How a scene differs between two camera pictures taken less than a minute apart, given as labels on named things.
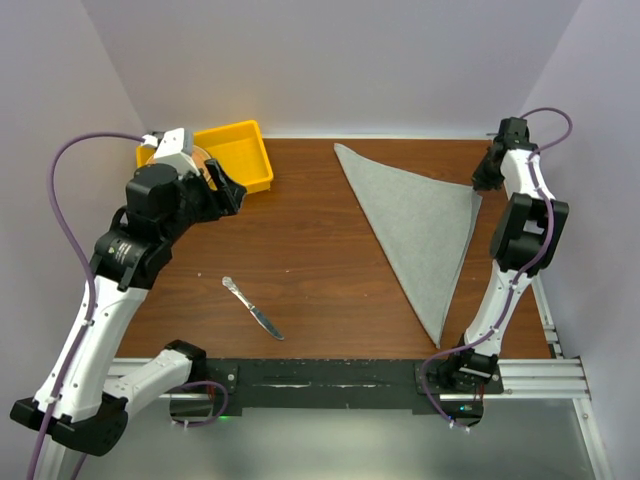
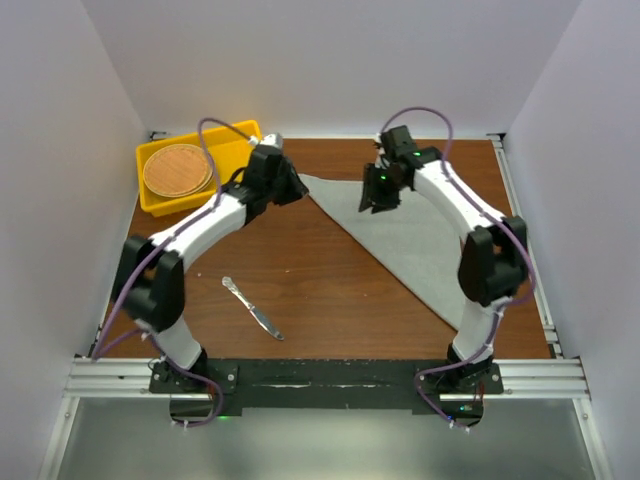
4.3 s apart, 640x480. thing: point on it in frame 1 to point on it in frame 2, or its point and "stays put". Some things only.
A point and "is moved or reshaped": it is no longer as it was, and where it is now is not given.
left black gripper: [224, 201] to [296, 188]
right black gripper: [481, 181] to [372, 193]
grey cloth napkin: [422, 226] is moved or reshaped
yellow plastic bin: [239, 147] stays put
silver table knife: [227, 281] stays put
